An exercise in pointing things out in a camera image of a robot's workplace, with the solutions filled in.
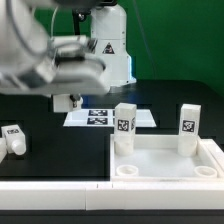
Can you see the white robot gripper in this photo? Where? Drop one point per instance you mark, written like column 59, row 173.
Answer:
column 77, row 71

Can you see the white square tabletop tray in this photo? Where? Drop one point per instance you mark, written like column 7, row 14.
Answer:
column 156, row 158

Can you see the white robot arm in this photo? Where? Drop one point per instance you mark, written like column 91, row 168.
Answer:
column 34, row 61

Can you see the white marker sheet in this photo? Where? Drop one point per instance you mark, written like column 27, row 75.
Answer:
column 105, row 118

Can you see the white left barrier piece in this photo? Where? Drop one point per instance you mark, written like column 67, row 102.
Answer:
column 3, row 149

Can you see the black camera stand pole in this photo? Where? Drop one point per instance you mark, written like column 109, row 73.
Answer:
column 79, row 16

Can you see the white front barrier wall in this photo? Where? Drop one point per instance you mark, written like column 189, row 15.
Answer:
column 111, row 196

